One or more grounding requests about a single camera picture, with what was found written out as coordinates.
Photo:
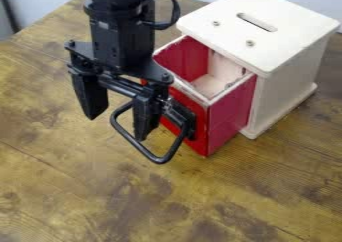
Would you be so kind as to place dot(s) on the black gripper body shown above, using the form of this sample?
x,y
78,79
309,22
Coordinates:
x,y
118,55

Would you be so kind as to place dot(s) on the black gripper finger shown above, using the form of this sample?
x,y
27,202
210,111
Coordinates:
x,y
147,112
91,94

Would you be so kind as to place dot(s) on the red wooden drawer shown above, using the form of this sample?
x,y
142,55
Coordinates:
x,y
214,87

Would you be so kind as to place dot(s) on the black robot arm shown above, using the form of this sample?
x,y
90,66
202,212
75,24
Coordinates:
x,y
114,62

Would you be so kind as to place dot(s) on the dark pole at left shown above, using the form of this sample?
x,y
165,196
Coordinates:
x,y
11,16

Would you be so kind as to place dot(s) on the white wooden box cabinet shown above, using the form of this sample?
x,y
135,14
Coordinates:
x,y
277,39

